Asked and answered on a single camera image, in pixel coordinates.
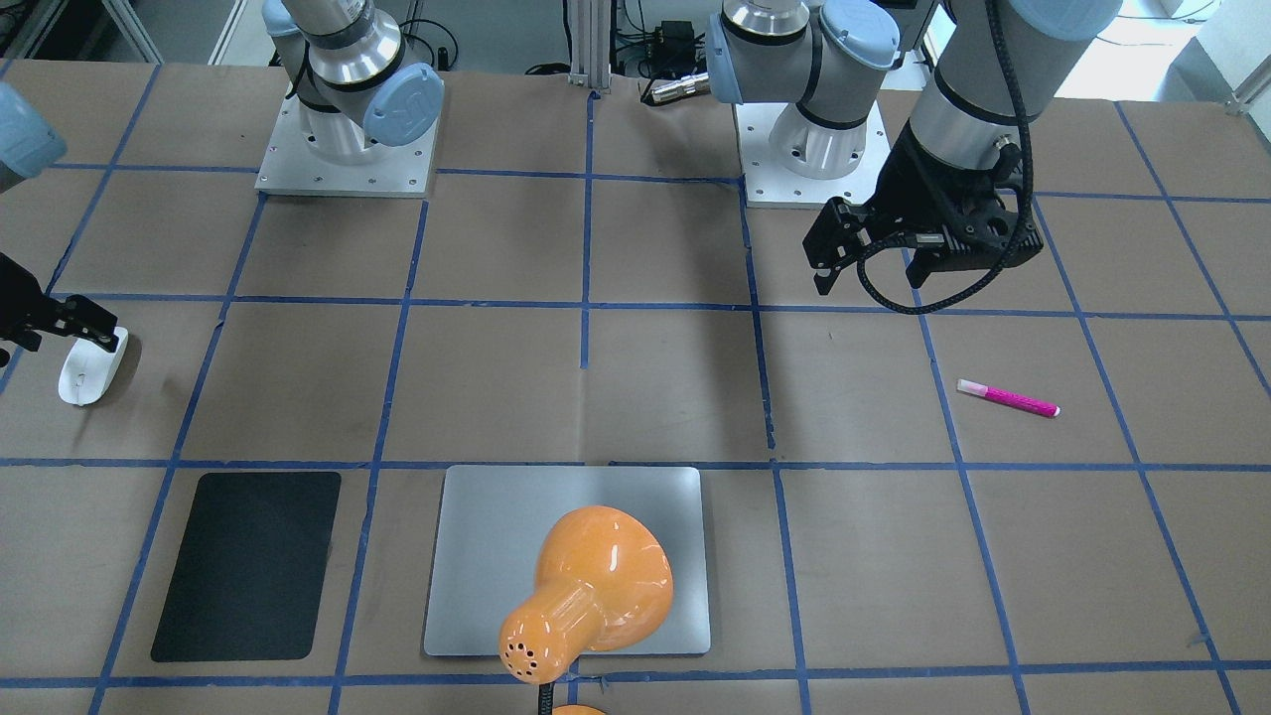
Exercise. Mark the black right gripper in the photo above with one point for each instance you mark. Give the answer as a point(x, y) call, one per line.
point(22, 301)

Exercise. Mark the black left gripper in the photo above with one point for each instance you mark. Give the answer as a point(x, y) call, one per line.
point(915, 186)

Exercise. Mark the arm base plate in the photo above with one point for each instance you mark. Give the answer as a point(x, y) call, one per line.
point(316, 152)
point(790, 162)

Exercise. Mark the pink marker pen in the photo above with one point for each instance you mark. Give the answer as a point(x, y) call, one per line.
point(1016, 401)

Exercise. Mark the silver laptop notebook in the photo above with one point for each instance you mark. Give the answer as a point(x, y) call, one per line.
point(493, 522)

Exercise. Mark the orange desk lamp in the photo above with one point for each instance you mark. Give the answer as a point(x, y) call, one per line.
point(602, 581)

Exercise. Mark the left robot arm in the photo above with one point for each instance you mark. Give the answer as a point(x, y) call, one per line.
point(1003, 64)

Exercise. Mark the white computer mouse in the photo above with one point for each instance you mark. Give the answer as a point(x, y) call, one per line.
point(90, 369)

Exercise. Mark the silver metal connector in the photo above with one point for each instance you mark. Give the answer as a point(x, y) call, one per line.
point(660, 93)

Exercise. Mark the black mousepad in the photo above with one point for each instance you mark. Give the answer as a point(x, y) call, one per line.
point(249, 576)

